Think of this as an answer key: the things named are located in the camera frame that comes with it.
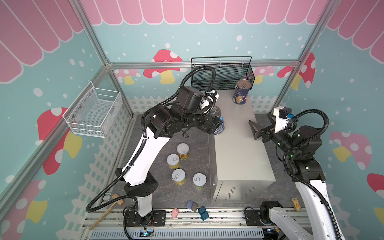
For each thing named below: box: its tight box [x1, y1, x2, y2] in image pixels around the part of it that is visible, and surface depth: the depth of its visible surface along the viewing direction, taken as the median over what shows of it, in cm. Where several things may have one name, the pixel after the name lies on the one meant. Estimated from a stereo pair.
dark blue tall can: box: [232, 78, 252, 105], surface depth 74 cm
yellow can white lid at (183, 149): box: [176, 143, 190, 160], surface depth 94 cm
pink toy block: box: [171, 208, 180, 219], surface depth 77 cm
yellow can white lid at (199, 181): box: [192, 172, 207, 190], surface depth 83 cm
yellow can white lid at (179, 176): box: [171, 168, 186, 186], surface depth 85 cm
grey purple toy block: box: [186, 200, 198, 212], surface depth 79 cm
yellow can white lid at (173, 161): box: [166, 153, 180, 170], surface depth 91 cm
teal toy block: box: [198, 206, 210, 221], surface depth 77 cm
